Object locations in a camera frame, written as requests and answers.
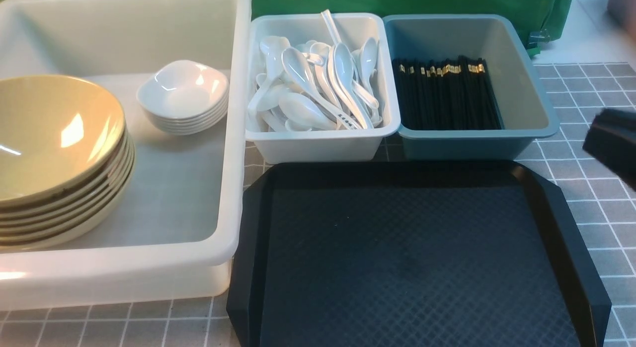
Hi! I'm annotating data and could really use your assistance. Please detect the large white plastic tub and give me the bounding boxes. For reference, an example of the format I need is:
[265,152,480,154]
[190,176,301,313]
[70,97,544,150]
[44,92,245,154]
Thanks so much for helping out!
[1,0,251,311]

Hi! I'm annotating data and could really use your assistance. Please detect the black serving tray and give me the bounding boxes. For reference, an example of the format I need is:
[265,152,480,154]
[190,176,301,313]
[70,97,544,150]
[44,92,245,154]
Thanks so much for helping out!
[227,161,612,347]

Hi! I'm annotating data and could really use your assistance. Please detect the white spoon right side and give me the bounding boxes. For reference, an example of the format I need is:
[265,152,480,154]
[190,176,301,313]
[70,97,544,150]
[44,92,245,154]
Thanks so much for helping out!
[358,37,379,96]

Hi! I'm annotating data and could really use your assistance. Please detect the bottom stacked yellow bowl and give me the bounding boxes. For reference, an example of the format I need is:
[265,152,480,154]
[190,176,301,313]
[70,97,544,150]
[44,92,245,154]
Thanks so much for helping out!
[1,154,136,254]

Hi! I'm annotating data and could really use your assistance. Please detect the white spoon front centre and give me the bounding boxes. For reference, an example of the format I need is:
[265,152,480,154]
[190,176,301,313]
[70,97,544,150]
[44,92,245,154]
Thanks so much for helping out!
[279,92,337,130]

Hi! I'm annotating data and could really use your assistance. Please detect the teal chopstick bin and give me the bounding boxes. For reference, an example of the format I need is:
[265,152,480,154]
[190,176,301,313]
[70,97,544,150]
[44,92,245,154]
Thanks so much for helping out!
[383,14,559,161]

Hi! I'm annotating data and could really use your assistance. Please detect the green cloth backdrop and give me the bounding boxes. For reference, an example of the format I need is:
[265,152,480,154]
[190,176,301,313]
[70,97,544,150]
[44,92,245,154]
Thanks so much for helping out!
[252,0,572,58]

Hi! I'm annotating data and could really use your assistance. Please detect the top stacked white dish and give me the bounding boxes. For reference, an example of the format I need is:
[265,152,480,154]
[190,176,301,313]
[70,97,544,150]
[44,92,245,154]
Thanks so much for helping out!
[142,96,229,126]

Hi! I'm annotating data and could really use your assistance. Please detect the yellow noodle bowl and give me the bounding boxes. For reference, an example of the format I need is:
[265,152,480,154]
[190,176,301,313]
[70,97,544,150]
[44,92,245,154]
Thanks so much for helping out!
[0,75,126,207]

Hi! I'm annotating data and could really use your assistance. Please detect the grey checked table mat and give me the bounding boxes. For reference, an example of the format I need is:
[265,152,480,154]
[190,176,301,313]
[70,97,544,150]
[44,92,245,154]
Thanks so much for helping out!
[1,62,636,347]

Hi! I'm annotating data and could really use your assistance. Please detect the white spoon upright centre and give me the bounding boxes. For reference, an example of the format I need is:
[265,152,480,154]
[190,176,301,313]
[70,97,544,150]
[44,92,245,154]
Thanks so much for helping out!
[332,43,373,129]

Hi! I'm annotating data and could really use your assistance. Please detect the white soup spoon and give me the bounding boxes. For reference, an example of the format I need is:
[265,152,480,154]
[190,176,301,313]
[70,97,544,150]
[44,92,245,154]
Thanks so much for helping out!
[259,36,325,68]

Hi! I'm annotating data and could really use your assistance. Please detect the stacked yellow bowl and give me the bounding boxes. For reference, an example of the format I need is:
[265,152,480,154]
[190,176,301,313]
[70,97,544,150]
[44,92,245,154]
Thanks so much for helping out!
[1,148,136,245]
[0,143,135,235]
[0,132,129,220]
[1,154,136,254]

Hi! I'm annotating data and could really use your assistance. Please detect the lower stacked white dishes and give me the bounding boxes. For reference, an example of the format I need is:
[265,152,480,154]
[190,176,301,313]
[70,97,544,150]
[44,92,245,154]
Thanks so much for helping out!
[148,113,227,136]

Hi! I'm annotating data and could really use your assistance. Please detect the white spoon long handle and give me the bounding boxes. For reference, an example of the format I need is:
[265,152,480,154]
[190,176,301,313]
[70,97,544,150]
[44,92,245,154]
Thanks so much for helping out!
[281,47,362,130]

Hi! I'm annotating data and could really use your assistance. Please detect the pile of black chopsticks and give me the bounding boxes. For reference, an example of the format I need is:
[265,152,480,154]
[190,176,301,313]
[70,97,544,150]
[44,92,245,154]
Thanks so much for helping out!
[392,55,504,130]

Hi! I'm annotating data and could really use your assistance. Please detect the top stacked yellow bowl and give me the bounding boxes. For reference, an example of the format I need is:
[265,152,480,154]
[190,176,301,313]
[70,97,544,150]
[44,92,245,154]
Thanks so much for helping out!
[0,132,129,220]

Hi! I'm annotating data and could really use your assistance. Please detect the white spoon left side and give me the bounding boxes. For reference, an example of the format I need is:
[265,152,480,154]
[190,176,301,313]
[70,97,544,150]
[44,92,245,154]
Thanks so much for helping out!
[247,46,288,117]

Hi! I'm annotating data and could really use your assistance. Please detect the white square sauce dish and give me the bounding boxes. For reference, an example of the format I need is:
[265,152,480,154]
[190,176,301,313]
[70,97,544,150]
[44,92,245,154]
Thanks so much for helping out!
[137,60,230,120]

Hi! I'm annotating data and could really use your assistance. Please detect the white spoon bin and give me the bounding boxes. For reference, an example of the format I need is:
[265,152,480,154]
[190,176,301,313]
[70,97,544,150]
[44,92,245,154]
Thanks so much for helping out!
[245,12,400,164]

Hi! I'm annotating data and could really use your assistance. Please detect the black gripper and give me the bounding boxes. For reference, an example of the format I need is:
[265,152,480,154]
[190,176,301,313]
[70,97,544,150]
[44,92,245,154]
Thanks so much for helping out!
[582,108,636,190]

